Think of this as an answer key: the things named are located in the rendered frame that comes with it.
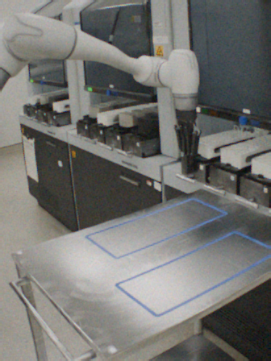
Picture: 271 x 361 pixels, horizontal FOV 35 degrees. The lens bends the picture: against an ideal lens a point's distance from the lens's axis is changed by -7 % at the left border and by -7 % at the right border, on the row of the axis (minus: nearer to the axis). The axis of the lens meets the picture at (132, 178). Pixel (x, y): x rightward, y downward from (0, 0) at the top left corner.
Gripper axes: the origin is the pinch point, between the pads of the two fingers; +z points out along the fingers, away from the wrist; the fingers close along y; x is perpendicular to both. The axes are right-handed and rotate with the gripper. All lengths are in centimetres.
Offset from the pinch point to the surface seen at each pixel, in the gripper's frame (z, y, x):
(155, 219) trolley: -2.0, -32.0, 38.3
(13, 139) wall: 64, 350, -45
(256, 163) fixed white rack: -5.7, -28.1, -6.1
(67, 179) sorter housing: 37, 112, -2
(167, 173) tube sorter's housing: 8.6, 16.3, -2.5
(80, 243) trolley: -2, -31, 60
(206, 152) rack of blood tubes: -3.8, -3.5, -5.4
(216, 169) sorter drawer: -0.3, -12.1, -2.5
